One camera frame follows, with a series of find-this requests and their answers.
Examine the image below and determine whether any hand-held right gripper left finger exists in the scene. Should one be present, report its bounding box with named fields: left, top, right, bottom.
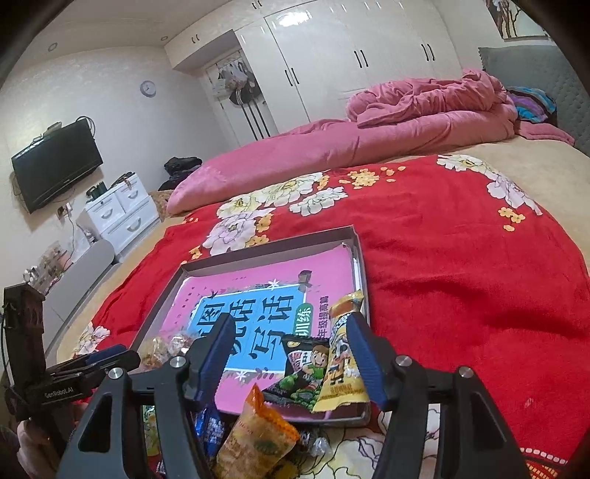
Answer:
left=60, top=313, right=238, bottom=479

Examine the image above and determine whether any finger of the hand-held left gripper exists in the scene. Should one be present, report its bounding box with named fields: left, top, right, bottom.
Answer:
left=46, top=351, right=142, bottom=383
left=71, top=343, right=127, bottom=367

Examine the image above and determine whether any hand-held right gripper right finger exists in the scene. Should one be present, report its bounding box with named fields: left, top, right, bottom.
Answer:
left=346, top=312, right=535, bottom=479

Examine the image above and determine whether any yellow snack bar packet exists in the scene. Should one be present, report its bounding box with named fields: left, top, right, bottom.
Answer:
left=312, top=289, right=369, bottom=413

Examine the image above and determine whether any clear brown snack packet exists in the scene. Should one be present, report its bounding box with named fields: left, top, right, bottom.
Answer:
left=138, top=332, right=201, bottom=369

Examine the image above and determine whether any black green pea packet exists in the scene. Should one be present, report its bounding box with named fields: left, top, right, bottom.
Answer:
left=263, top=334, right=330, bottom=408

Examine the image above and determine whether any blue cookie packet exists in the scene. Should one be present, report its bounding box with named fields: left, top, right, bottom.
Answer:
left=194, top=403, right=226, bottom=459

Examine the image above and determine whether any orange snack packet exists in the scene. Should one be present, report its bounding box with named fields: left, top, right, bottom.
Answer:
left=214, top=384, right=300, bottom=479

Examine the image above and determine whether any dark silver cake packet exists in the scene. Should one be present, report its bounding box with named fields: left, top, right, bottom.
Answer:
left=297, top=426, right=330, bottom=459

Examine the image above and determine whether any dark shallow cardboard box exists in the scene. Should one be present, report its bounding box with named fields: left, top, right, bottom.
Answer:
left=129, top=225, right=372, bottom=427

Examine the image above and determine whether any person's left hand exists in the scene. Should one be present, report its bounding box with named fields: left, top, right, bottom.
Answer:
left=17, top=417, right=60, bottom=466

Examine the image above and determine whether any pink book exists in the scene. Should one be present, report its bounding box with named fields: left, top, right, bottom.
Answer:
left=159, top=244, right=358, bottom=422

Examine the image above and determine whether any grey padded footboard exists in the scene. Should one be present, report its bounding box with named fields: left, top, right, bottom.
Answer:
left=41, top=239, right=116, bottom=344

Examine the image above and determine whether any red floral blanket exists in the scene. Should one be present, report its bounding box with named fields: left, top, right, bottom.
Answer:
left=69, top=154, right=590, bottom=479

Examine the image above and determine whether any white drawer cabinet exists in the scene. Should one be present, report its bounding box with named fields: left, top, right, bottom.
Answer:
left=84, top=172, right=160, bottom=254

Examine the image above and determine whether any brown plush cloth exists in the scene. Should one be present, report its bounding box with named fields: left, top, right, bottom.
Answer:
left=147, top=191, right=173, bottom=222

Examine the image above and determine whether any black flat television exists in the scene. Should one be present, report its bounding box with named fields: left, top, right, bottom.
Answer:
left=11, top=119, right=104, bottom=213

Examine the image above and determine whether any dark clothes pile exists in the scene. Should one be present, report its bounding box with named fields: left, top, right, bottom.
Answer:
left=159, top=157, right=204, bottom=192

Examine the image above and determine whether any long pink folded blanket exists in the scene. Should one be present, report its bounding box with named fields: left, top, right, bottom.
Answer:
left=166, top=111, right=519, bottom=215

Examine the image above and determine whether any crumpled pink quilt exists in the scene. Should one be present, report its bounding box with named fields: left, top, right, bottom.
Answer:
left=346, top=69, right=519, bottom=132

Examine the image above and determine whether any hanging bag bundle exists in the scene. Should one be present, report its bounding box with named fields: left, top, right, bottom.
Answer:
left=212, top=57, right=259, bottom=106

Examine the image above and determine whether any colourful striped cloth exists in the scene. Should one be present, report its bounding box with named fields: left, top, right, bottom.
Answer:
left=507, top=87, right=558, bottom=124

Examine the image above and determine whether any white wardrobe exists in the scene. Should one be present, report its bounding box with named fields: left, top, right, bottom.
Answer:
left=163, top=0, right=482, bottom=139

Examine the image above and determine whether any grey padded headboard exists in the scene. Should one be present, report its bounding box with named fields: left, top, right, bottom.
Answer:
left=477, top=39, right=590, bottom=157

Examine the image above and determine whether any flower wall painting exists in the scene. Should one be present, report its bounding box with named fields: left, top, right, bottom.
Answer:
left=484, top=0, right=551, bottom=42

